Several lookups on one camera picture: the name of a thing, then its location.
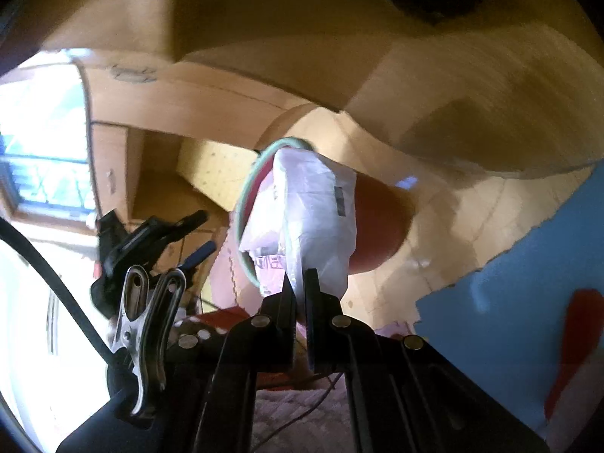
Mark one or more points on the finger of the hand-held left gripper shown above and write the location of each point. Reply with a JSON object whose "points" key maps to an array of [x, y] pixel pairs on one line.
{"points": [[186, 222], [200, 255]]}

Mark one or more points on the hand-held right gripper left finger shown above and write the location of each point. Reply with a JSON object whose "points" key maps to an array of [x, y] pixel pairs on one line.
{"points": [[288, 306]]}

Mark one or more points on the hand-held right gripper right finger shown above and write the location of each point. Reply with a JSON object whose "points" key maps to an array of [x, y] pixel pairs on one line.
{"points": [[314, 311]]}

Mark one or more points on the large white plastic bag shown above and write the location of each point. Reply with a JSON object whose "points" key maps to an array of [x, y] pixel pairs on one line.
{"points": [[311, 207]]}

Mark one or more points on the red bin with green rim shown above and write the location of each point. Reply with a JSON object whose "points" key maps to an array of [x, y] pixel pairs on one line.
{"points": [[377, 226]]}

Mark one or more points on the wooden desk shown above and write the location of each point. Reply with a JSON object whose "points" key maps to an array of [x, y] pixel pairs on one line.
{"points": [[472, 80]]}

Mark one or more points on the pink foam mat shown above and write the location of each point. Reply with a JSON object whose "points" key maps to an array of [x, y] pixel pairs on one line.
{"points": [[222, 283]]}

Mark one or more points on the yellow foam mat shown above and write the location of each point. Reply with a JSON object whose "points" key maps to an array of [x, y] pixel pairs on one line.
{"points": [[212, 170]]}

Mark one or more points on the red polka dot cloth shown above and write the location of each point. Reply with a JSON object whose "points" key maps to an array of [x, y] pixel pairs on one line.
{"points": [[222, 318]]}

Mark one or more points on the metal spring clip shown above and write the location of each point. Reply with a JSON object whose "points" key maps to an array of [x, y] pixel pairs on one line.
{"points": [[141, 330]]}

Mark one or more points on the pink fluffy cloth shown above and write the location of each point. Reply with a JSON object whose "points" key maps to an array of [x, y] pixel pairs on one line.
{"points": [[288, 401]]}

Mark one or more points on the wooden cabinet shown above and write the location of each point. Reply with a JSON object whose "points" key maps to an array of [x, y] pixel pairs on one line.
{"points": [[188, 104]]}

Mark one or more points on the window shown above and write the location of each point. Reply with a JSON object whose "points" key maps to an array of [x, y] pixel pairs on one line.
{"points": [[42, 151]]}

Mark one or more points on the blue foam mat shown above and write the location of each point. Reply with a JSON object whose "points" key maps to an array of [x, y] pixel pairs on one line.
{"points": [[509, 292]]}

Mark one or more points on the red foam shape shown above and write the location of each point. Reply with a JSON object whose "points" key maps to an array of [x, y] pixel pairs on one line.
{"points": [[573, 335]]}

